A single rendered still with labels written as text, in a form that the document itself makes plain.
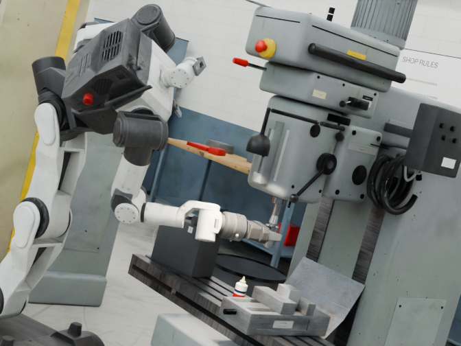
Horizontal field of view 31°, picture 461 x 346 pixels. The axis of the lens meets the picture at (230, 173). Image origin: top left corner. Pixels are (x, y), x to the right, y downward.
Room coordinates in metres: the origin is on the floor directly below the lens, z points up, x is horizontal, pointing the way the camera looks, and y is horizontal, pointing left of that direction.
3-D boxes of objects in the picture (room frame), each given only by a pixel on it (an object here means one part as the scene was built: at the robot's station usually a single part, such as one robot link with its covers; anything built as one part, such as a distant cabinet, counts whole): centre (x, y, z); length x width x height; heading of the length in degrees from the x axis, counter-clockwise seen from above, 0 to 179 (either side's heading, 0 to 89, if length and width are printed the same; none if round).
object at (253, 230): (2.69, -0.10, 1.17); 0.13 x 0.12 x 0.10; 23
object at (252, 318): (2.59, -0.26, 0.96); 0.35 x 0.15 x 0.11; 129
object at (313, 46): (2.64, -0.31, 1.79); 0.45 x 0.04 x 0.04; 131
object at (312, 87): (2.75, -0.22, 1.68); 0.34 x 0.24 x 0.10; 131
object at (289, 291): (2.61, -0.28, 1.01); 0.06 x 0.05 x 0.06; 39
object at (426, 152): (2.67, -0.63, 1.62); 0.20 x 0.09 x 0.21; 131
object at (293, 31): (2.74, -0.19, 1.81); 0.47 x 0.26 x 0.16; 131
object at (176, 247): (3.07, 0.09, 1.00); 0.22 x 0.12 x 0.20; 51
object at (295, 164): (2.73, -0.19, 1.47); 0.21 x 0.19 x 0.32; 41
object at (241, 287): (2.71, -0.13, 0.96); 0.04 x 0.04 x 0.11
